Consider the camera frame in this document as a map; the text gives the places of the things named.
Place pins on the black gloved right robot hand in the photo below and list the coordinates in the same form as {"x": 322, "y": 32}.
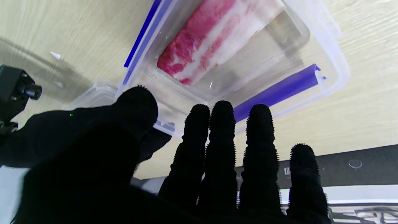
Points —
{"x": 37, "y": 140}

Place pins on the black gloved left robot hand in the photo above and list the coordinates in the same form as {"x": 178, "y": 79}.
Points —
{"x": 93, "y": 180}

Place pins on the raw bacon slices stack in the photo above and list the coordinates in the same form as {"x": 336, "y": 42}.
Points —
{"x": 211, "y": 40}

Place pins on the clear plastic container blue tape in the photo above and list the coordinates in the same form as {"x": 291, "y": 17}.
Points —
{"x": 326, "y": 62}

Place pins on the white paper scrap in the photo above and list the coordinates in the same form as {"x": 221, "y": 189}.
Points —
{"x": 58, "y": 84}
{"x": 56, "y": 56}

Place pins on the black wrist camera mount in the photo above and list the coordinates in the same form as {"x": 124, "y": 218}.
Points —
{"x": 12, "y": 87}

